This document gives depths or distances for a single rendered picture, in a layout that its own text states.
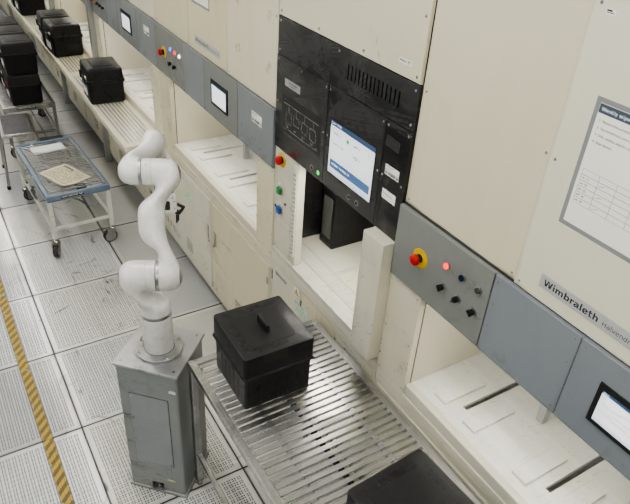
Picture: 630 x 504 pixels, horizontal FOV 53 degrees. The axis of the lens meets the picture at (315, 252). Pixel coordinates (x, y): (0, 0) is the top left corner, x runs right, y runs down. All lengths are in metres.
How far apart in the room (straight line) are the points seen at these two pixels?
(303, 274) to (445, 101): 1.28
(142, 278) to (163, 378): 0.43
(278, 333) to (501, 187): 1.01
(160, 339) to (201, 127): 1.94
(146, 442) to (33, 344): 1.31
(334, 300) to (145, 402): 0.89
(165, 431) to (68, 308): 1.61
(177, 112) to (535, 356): 2.87
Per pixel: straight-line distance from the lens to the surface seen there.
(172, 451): 2.93
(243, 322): 2.41
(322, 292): 2.81
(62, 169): 4.85
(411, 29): 1.98
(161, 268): 2.42
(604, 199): 1.59
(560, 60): 1.63
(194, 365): 2.62
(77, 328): 4.08
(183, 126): 4.16
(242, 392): 2.40
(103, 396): 3.63
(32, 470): 3.40
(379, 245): 2.20
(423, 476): 2.00
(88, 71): 4.91
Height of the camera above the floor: 2.57
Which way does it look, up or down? 34 degrees down
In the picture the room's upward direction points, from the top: 4 degrees clockwise
